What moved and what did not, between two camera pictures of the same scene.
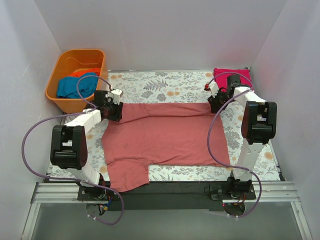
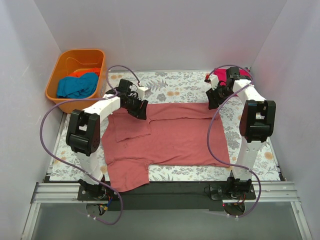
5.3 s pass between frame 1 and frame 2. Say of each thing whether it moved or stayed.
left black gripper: moved
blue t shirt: stayed
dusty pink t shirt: stayed
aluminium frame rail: stayed
